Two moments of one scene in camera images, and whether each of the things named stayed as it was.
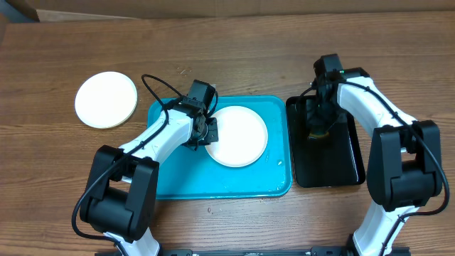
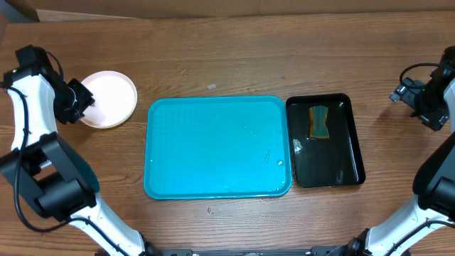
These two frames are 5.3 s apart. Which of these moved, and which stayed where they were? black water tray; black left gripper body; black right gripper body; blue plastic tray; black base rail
Moved: black right gripper body; black left gripper body
Stayed: blue plastic tray; black water tray; black base rail
